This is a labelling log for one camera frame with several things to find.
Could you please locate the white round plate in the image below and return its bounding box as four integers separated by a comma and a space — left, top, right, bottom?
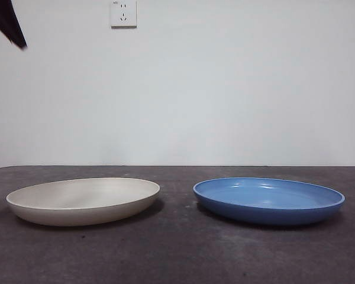
5, 176, 161, 227

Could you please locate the blue round plate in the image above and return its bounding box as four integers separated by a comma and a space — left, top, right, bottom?
192, 176, 346, 227

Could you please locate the white wall socket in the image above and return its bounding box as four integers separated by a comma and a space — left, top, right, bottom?
111, 0, 138, 29

